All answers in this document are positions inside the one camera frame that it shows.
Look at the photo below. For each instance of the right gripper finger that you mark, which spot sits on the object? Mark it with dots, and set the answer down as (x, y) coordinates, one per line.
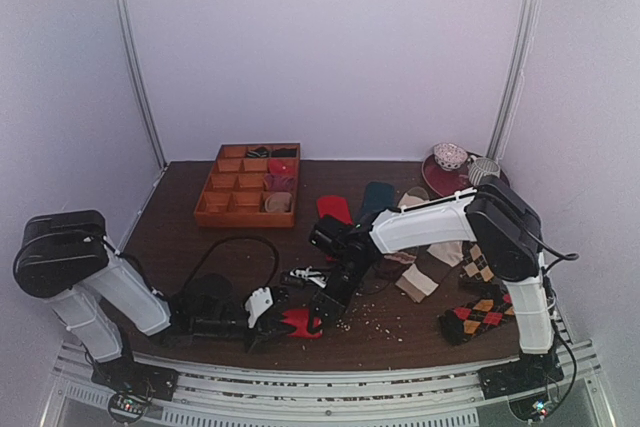
(333, 311)
(314, 326)

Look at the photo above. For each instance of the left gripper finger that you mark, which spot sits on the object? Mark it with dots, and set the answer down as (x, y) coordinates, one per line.
(256, 343)
(276, 327)

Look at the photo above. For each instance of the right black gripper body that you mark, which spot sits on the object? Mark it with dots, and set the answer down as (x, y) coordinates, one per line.
(323, 303)

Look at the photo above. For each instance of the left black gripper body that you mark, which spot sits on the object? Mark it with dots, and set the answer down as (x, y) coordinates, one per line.
(204, 327)

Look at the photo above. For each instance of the red sock with beige toe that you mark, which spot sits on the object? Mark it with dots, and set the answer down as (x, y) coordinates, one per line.
(298, 318)

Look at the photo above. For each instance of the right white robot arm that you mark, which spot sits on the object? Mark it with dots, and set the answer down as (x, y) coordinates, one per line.
(492, 215)

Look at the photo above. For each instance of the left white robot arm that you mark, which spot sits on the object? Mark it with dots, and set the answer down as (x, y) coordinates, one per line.
(68, 261)

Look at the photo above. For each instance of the beige striped sock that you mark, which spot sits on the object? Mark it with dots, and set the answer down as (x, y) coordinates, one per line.
(393, 265)

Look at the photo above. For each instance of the teal reindeer sock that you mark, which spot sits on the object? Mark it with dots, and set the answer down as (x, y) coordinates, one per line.
(378, 196)

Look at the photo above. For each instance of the beige brown sock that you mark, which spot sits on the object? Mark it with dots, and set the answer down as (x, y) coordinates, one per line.
(416, 283)

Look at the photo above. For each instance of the beige rolled sock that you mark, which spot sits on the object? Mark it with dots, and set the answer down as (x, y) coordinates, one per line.
(278, 202)

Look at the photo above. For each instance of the red rolled sock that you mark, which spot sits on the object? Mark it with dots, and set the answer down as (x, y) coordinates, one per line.
(282, 166)

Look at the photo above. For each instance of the wooden compartment tray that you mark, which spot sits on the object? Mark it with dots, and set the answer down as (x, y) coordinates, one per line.
(233, 195)

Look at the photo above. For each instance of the red round plate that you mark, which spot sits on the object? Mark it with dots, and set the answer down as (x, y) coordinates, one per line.
(445, 183)

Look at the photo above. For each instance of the beige argyle sock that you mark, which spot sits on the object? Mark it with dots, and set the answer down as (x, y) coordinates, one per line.
(475, 270)

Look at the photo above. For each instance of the black orange argyle sock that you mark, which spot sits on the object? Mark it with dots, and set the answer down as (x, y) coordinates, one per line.
(464, 323)

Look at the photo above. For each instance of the black striped rolled sock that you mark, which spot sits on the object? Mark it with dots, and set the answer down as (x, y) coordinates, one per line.
(258, 152)

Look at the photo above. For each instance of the white patterned bowl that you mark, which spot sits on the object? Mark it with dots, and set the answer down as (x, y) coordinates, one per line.
(449, 156)

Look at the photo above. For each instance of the striped grey cup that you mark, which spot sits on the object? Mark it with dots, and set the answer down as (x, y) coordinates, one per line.
(481, 167)

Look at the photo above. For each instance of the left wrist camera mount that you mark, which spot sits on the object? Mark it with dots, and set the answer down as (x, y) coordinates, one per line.
(259, 302)

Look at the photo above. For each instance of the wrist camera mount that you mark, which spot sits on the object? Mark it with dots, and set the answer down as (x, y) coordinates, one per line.
(308, 276)
(259, 302)

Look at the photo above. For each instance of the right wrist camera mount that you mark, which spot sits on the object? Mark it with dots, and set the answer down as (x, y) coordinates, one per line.
(308, 276)

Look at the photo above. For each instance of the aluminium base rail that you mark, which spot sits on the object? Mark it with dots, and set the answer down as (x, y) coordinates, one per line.
(212, 395)

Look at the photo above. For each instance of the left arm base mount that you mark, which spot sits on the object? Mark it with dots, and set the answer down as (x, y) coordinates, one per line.
(134, 387)

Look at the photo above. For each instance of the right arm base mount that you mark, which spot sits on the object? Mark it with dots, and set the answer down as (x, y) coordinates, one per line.
(529, 379)

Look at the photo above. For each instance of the right aluminium frame post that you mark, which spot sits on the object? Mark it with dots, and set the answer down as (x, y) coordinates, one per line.
(509, 102)

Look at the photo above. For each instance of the aluminium frame post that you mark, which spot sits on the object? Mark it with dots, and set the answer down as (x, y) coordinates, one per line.
(138, 84)
(509, 102)

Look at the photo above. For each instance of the left aluminium frame post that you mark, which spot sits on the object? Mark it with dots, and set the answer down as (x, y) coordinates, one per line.
(138, 84)

